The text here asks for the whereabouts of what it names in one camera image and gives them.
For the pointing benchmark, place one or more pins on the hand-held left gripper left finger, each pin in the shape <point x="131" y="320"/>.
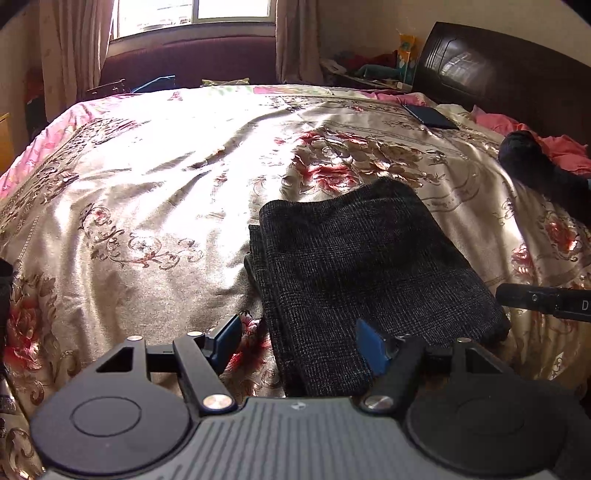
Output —
<point x="229" y="334"/>

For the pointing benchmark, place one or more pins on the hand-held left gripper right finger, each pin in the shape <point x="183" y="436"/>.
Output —
<point x="369" y="344"/>

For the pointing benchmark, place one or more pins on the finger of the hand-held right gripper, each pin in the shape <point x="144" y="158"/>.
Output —
<point x="521" y="295"/>

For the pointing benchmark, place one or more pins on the dark plaid pants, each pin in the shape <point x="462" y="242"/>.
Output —
<point x="369" y="277"/>

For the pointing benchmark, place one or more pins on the black cloth bundle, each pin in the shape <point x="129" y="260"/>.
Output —
<point x="531" y="161"/>

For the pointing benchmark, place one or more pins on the floral satin bedspread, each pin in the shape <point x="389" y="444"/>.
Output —
<point x="161" y="207"/>

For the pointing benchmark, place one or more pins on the pink cloth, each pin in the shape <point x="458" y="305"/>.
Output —
<point x="563" y="145"/>

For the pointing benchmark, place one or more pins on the dark smartphone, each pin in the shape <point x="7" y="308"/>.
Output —
<point x="431" y="116"/>

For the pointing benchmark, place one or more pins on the dark wooden headboard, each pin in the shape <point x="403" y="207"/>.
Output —
<point x="498" y="69"/>

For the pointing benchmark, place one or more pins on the yellow and teal box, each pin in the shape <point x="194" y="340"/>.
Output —
<point x="406" y="60"/>

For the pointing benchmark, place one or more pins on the cluttered nightstand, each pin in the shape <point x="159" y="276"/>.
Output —
<point x="364" y="71"/>

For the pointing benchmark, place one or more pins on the maroon window bench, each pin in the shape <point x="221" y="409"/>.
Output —
<point x="194" y="60"/>

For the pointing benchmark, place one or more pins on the beige curtain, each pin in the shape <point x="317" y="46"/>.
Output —
<point x="74" y="50"/>
<point x="298" y="41"/>

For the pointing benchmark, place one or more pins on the window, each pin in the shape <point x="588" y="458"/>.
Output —
<point x="194" y="14"/>

